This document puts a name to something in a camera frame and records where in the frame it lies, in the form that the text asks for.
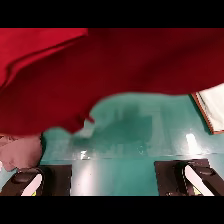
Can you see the red T-shirt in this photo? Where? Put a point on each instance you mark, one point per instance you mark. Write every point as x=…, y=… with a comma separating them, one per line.
x=110, y=63

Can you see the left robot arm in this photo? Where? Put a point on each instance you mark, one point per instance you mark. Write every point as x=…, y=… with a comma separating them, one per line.
x=31, y=181

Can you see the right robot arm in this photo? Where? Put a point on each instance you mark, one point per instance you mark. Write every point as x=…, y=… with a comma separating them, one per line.
x=190, y=178

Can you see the white garment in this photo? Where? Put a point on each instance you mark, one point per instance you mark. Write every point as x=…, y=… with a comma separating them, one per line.
x=213, y=106

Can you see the pink garment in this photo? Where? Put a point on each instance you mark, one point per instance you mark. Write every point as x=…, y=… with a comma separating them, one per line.
x=18, y=151

